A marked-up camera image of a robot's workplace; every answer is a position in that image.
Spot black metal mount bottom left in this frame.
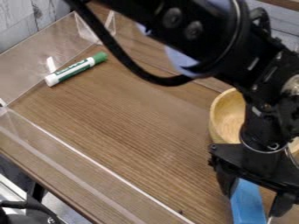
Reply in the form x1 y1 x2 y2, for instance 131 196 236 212
0 199 68 224

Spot green and white marker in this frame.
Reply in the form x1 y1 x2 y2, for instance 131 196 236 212
44 52 108 87

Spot brown wooden bowl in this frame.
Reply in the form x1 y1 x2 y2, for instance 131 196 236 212
210 88 299 163

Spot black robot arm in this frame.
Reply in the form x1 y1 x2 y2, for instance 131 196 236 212
96 0 299 217

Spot black cable bottom left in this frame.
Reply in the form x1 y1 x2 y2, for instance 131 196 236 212
0 200 60 224

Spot clear acrylic tray walls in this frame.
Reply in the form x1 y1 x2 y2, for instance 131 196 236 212
0 15 232 224

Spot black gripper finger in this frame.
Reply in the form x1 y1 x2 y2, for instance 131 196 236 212
216 167 239 198
270 192 299 217

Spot blue rectangular block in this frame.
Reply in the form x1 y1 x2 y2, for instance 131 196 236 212
230 179 267 224

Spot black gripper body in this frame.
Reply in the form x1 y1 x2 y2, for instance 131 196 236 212
207 143 299 202

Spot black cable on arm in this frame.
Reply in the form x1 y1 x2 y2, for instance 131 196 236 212
63 0 208 88

